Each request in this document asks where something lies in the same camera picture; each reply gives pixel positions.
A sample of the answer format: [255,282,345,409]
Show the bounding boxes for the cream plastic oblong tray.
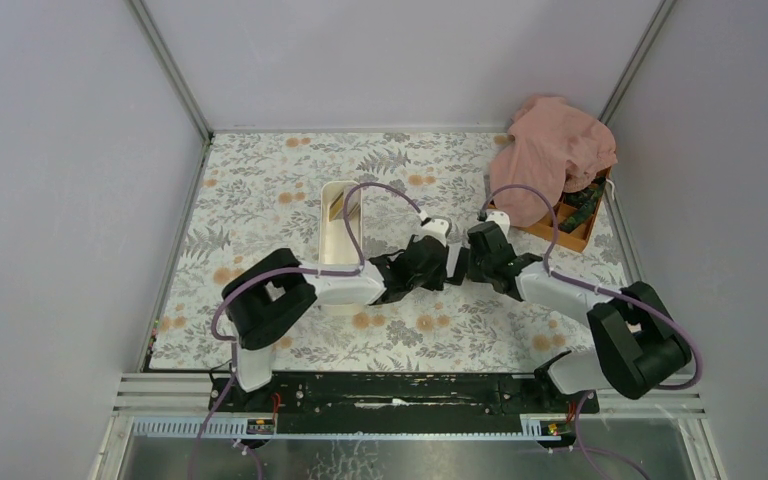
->
[318,180,364,316]

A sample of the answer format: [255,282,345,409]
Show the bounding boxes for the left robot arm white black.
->
[214,236,461,392]

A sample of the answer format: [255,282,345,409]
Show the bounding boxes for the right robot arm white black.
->
[467,221,693,400]

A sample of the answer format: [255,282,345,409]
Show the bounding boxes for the wooden organizer box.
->
[518,167,612,253]

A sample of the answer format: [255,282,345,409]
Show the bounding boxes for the pink cloth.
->
[489,95,618,227]

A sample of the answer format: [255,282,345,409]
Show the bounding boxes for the floral patterned table mat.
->
[150,131,654,374]

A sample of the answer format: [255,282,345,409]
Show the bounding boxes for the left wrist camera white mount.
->
[410,212,451,247]

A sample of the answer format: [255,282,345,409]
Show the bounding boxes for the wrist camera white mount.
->
[410,212,451,247]
[484,209,511,236]

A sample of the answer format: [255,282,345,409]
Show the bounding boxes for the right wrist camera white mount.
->
[484,209,511,236]

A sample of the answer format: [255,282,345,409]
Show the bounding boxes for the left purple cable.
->
[187,182,428,480]

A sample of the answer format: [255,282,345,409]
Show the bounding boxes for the purple cable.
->
[187,182,428,480]
[476,184,705,480]

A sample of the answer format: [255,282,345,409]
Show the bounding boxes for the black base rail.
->
[208,371,600,434]

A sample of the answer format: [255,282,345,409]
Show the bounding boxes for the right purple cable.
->
[476,184,705,480]

